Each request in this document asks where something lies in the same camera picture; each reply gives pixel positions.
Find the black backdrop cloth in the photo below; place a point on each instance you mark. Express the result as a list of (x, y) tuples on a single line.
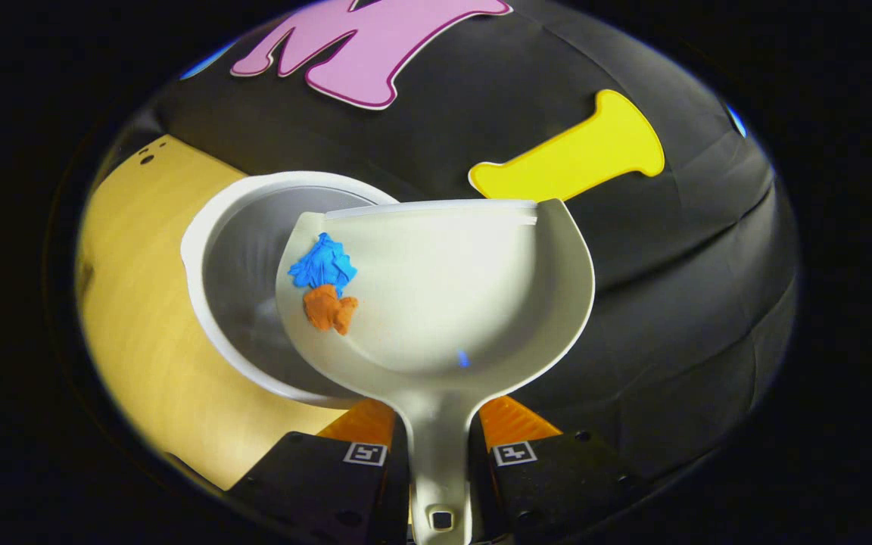
[(671, 303)]

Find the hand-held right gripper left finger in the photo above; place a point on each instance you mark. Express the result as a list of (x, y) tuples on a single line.
[(322, 484)]

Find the white plastic dustpan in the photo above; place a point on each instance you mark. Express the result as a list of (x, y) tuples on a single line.
[(443, 288)]

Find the orange paper trash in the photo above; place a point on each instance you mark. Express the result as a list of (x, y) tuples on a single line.
[(326, 306)]

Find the blue paper trash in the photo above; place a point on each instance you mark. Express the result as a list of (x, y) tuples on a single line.
[(322, 265)]

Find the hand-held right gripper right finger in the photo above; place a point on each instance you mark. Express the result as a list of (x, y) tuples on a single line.
[(557, 484)]

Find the white ribbed garbage bin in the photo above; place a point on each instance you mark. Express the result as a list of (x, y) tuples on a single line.
[(243, 257)]

